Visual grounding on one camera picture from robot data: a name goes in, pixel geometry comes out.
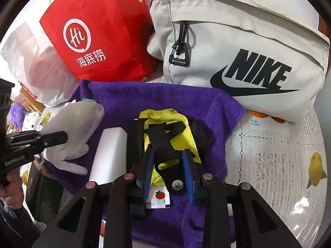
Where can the white plastic shopping bag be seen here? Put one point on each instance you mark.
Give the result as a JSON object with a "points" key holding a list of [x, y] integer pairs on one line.
{"points": [[33, 64]]}

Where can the grey waist bag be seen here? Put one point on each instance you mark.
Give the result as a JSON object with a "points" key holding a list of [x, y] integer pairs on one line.
{"points": [[219, 44]]}

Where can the person's left hand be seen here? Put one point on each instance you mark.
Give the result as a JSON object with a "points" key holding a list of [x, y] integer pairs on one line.
{"points": [[14, 191]]}

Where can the white sponge block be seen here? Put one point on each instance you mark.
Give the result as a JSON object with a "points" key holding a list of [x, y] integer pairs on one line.
{"points": [[111, 152]]}

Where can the purple plush toy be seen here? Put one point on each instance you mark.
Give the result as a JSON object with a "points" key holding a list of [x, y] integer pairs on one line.
{"points": [[16, 115]]}

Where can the green wet wipes packet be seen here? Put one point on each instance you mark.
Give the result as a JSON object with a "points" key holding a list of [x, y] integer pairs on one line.
{"points": [[89, 100]]}

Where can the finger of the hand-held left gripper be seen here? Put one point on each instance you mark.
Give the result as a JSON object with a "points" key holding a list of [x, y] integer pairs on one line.
{"points": [[54, 138]]}

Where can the person's left forearm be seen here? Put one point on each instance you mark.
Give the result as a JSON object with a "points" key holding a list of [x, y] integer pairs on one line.
{"points": [[13, 227]]}

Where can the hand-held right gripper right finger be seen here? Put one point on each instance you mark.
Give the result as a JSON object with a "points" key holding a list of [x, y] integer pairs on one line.
{"points": [[188, 175]]}

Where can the small white fruit print sachet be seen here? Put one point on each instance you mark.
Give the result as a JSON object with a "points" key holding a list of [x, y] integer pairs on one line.
{"points": [[159, 196]]}

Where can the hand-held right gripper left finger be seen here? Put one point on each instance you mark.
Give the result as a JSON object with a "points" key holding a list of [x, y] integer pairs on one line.
{"points": [[148, 175]]}

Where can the yellow pouch with black stripes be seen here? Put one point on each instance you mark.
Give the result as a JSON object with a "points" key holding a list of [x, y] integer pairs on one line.
{"points": [[155, 116]]}

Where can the red paper bag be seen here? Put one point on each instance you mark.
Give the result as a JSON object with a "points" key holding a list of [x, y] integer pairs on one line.
{"points": [[103, 31]]}

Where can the purple towel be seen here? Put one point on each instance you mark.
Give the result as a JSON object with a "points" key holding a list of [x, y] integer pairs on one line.
{"points": [[116, 95]]}

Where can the wooden nightstand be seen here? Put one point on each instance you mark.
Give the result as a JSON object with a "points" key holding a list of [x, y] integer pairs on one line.
{"points": [[25, 103]]}

